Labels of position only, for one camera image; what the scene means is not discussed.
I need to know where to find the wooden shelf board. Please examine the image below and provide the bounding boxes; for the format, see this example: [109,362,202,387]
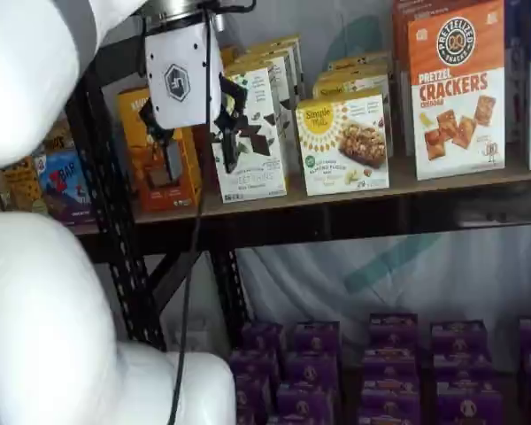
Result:
[130,166,531,218]

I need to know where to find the orange pretzel crackers box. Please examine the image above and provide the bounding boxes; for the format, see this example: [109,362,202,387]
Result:
[407,0,507,182]

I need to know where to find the blue Zbar box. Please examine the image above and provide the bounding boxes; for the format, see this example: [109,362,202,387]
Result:
[34,148,94,227]

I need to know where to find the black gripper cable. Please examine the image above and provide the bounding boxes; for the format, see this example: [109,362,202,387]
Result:
[170,0,258,425]

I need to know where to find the orange Bobo's box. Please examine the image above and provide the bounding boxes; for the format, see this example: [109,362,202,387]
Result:
[0,155,43,213]

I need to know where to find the orange snack box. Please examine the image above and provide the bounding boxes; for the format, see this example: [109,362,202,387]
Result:
[117,86,204,213]

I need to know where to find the white plastic backdrop sheet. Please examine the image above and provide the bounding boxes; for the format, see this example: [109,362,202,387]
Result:
[234,0,531,346]

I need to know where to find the Simple Mills almond flour bars box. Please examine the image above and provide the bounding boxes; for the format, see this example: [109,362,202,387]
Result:
[312,73,393,156]
[326,50,393,81]
[295,87,390,197]

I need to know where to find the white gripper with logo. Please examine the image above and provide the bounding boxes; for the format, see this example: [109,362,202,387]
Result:
[138,19,250,187]

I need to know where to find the brown snack box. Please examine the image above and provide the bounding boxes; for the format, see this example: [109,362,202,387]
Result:
[39,119,76,151]

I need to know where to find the dark blue cracker box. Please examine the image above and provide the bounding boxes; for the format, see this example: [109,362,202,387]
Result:
[504,0,531,143]

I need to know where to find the Simple Mills sweet thins box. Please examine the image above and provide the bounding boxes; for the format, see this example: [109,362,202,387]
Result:
[229,50,293,176]
[210,66,289,205]
[242,35,306,105]

